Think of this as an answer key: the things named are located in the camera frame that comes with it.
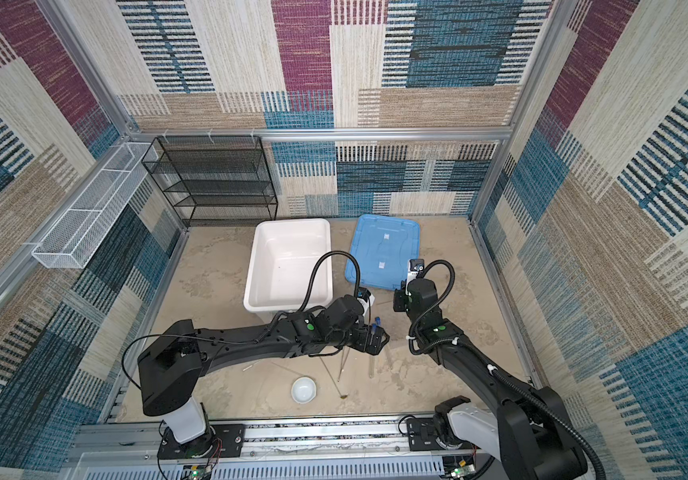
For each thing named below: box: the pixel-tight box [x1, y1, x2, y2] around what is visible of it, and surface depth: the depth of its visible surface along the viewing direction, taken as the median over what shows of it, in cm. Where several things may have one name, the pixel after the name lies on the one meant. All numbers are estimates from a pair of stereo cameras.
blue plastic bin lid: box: [345, 214, 421, 291], surface depth 117 cm
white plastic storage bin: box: [243, 218, 333, 322], surface depth 101 cm
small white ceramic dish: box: [290, 376, 317, 404], surface depth 81 cm
